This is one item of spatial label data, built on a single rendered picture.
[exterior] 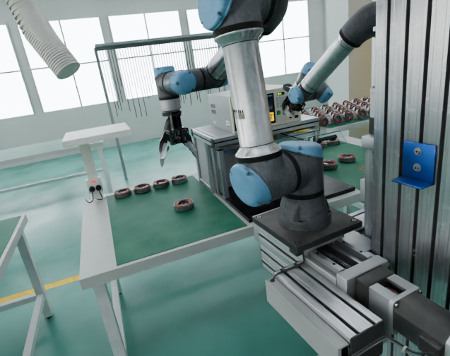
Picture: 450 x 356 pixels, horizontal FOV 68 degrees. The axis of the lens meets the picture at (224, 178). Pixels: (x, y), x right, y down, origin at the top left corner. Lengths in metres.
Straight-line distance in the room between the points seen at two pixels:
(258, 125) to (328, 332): 0.47
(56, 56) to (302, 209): 1.80
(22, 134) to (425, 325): 7.88
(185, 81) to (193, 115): 7.23
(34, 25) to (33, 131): 5.83
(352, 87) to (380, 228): 4.89
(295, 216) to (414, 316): 0.35
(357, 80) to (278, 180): 5.08
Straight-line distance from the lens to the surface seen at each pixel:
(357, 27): 1.33
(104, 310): 1.64
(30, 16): 2.41
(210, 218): 1.72
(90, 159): 2.28
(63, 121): 8.02
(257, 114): 0.78
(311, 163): 0.88
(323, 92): 1.60
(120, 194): 2.24
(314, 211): 0.92
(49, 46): 2.34
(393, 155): 0.88
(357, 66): 5.82
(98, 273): 1.50
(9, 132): 8.18
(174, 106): 1.20
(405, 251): 0.95
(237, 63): 0.78
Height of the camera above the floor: 1.49
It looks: 19 degrees down
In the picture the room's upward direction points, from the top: 8 degrees counter-clockwise
